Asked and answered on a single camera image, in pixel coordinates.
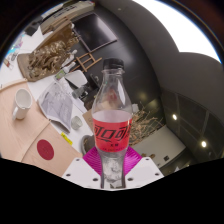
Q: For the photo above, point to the white cabinet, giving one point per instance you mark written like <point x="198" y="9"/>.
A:
<point x="66" y="15"/>

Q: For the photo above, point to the ceiling spotlights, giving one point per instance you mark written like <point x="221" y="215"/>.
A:
<point x="203" y="144"/>

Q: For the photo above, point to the dark wall screen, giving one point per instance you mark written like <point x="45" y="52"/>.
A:
<point x="95" y="31"/>

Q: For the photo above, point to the small glass jar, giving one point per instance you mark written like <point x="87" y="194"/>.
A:
<point x="76" y="122"/>

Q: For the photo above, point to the wooden easel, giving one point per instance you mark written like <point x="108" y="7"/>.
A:
<point x="87" y="61"/>

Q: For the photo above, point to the long ceiling light strip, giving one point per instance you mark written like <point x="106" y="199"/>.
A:
<point x="186" y="30"/>

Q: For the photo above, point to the clear red-label drink bottle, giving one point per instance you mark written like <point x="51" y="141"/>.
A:
<point x="112" y="131"/>

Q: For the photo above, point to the printed paper sheet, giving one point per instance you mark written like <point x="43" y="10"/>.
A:
<point x="56" y="105"/>

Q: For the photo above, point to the flat round red coaster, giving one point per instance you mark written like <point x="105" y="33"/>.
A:
<point x="45" y="149"/>

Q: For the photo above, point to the white chair at table end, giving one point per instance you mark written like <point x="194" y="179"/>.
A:
<point x="76" y="78"/>

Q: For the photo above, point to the white ceramic mug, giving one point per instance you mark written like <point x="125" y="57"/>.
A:
<point x="22" y="101"/>

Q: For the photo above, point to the dried plant in grey pot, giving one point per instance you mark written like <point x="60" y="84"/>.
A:
<point x="143" y="125"/>

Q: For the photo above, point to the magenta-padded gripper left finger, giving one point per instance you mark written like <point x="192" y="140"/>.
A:
<point x="77" y="171"/>

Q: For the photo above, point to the golden sculpture on wooden base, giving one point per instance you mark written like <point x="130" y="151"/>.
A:
<point x="46" y="58"/>

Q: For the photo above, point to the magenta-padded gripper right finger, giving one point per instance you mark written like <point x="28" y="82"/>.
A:
<point x="145" y="171"/>

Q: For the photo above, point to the small yellow tag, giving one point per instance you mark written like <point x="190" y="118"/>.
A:
<point x="66" y="138"/>

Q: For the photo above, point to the small green-label bottle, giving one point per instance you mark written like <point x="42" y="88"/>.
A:
<point x="65" y="70"/>

